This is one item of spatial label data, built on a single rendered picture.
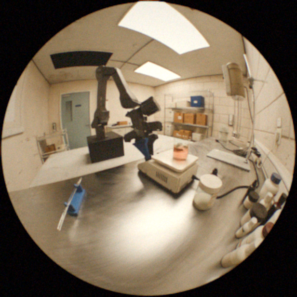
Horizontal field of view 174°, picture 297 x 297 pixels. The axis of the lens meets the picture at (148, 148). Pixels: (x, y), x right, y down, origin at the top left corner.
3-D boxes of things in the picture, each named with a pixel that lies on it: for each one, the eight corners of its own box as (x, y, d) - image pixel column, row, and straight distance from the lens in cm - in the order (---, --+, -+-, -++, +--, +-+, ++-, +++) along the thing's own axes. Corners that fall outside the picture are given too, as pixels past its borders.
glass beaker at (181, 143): (168, 158, 31) (169, 133, 29) (181, 155, 34) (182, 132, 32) (179, 167, 27) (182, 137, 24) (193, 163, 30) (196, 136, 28)
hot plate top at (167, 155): (149, 158, 32) (149, 155, 31) (172, 150, 40) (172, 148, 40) (180, 173, 25) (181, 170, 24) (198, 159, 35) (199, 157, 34)
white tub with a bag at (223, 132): (218, 141, 125) (221, 123, 124) (216, 138, 139) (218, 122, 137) (229, 142, 130) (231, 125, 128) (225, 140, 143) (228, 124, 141)
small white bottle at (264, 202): (249, 215, 35) (265, 194, 31) (252, 210, 38) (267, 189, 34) (256, 221, 36) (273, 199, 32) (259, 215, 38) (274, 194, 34)
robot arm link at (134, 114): (122, 112, 44) (139, 100, 40) (129, 114, 48) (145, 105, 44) (126, 126, 41) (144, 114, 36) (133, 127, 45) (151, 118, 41)
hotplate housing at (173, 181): (136, 170, 41) (135, 152, 37) (159, 161, 48) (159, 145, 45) (181, 200, 29) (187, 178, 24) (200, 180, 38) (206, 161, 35)
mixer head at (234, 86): (222, 96, 65) (218, 61, 75) (225, 100, 75) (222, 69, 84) (246, 98, 64) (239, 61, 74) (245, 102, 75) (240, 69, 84)
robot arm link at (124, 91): (95, 69, 57) (110, 55, 53) (105, 73, 62) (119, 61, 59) (114, 116, 43) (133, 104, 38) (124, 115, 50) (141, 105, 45)
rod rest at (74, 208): (77, 191, 37) (73, 182, 35) (86, 191, 35) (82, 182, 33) (67, 214, 31) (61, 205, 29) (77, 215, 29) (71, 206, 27)
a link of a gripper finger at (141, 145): (131, 143, 35) (145, 137, 32) (136, 143, 38) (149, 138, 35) (137, 162, 34) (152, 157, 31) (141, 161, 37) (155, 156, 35)
